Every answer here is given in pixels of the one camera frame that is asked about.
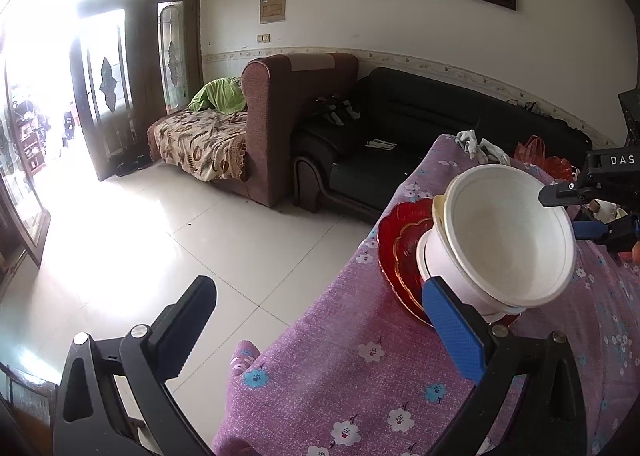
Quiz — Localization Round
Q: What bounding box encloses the purple floral tablecloth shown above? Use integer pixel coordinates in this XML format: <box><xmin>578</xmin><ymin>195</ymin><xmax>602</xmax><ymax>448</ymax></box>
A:
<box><xmin>210</xmin><ymin>133</ymin><xmax>640</xmax><ymax>456</ymax></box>

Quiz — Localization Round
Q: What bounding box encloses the green cloth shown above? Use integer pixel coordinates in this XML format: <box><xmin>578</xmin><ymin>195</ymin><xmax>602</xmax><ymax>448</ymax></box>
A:
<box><xmin>188</xmin><ymin>77</ymin><xmax>247</xmax><ymax>115</ymax></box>

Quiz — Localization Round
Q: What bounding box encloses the white crumpled cloth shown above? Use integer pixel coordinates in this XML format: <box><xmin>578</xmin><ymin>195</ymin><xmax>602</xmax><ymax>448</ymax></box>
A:
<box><xmin>454</xmin><ymin>129</ymin><xmax>512</xmax><ymax>166</ymax></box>

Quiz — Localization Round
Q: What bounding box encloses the red glass plate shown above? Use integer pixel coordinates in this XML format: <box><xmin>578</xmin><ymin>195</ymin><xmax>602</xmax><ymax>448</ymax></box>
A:
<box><xmin>377</xmin><ymin>199</ymin><xmax>522</xmax><ymax>329</ymax></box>

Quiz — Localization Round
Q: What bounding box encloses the leaf patterned blanket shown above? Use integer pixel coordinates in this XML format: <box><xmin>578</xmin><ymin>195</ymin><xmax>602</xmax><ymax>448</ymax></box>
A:
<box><xmin>148</xmin><ymin>109</ymin><xmax>249</xmax><ymax>183</ymax></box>

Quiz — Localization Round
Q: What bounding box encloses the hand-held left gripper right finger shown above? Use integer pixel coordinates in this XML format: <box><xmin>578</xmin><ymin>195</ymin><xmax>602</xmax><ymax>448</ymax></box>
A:
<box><xmin>421</xmin><ymin>275</ymin><xmax>589</xmax><ymax>456</ymax></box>

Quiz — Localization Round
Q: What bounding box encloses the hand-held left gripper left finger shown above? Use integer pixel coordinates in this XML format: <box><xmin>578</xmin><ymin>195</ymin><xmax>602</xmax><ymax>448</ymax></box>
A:
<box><xmin>52</xmin><ymin>275</ymin><xmax>218</xmax><ymax>456</ymax></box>

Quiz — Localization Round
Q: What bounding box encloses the red plastic bag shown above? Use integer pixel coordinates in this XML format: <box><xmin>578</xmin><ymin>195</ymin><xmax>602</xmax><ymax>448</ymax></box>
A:
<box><xmin>514</xmin><ymin>135</ymin><xmax>573</xmax><ymax>183</ymax></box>

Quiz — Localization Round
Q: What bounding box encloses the black leather sofa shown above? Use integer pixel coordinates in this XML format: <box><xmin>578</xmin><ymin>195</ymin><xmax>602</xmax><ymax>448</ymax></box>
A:
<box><xmin>291</xmin><ymin>66</ymin><xmax>593</xmax><ymax>226</ymax></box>

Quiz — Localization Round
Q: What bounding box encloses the white bowl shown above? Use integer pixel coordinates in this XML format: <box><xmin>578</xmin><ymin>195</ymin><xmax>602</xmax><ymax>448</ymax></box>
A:
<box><xmin>482</xmin><ymin>305</ymin><xmax>523</xmax><ymax>324</ymax></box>
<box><xmin>442</xmin><ymin>163</ymin><xmax>579</xmax><ymax>311</ymax></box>
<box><xmin>416</xmin><ymin>229</ymin><xmax>488</xmax><ymax>314</ymax></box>

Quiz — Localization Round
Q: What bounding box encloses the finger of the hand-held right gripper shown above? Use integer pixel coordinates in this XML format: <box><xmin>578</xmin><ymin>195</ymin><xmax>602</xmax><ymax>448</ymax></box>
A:
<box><xmin>572</xmin><ymin>214</ymin><xmax>640</xmax><ymax>255</ymax></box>
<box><xmin>538</xmin><ymin>179</ymin><xmax>603</xmax><ymax>208</ymax></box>

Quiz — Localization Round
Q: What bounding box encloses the black and white bag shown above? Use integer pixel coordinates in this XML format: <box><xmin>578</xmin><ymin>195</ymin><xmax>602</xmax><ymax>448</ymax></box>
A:
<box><xmin>311</xmin><ymin>95</ymin><xmax>362</xmax><ymax>127</ymax></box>

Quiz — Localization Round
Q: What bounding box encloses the wooden glass door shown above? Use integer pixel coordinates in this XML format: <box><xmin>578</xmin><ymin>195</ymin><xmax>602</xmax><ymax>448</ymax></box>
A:
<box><xmin>67</xmin><ymin>0</ymin><xmax>206</xmax><ymax>183</ymax></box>

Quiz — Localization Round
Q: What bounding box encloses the brown fabric sofa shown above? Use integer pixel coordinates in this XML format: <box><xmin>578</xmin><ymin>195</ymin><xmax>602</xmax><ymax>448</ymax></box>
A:
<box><xmin>147</xmin><ymin>52</ymin><xmax>360</xmax><ymax>209</ymax></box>

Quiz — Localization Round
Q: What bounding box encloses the wall electrical panel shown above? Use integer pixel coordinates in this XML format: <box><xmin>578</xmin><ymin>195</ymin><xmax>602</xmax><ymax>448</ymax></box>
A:
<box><xmin>259</xmin><ymin>0</ymin><xmax>287</xmax><ymax>26</ymax></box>

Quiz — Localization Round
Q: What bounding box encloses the pair of dark shoes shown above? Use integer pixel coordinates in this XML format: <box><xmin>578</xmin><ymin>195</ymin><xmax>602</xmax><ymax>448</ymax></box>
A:
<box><xmin>115</xmin><ymin>155</ymin><xmax>153</xmax><ymax>178</ymax></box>

